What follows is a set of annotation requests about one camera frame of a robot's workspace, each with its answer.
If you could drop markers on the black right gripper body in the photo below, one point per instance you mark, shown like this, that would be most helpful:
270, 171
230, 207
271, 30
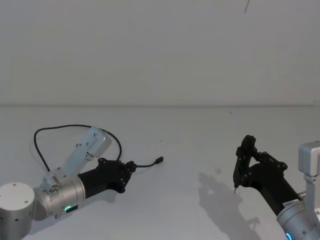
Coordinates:
270, 182

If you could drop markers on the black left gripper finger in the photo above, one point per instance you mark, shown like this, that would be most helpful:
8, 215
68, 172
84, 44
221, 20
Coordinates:
125, 180
130, 165

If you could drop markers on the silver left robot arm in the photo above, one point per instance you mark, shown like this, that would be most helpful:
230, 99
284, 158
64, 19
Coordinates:
62, 192

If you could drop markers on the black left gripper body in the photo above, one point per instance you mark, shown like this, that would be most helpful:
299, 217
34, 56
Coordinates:
105, 176

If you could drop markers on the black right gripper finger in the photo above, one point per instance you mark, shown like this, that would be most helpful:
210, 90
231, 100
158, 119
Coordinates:
237, 175
248, 145

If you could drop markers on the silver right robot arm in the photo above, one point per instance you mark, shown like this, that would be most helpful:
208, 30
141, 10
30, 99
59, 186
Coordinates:
295, 217

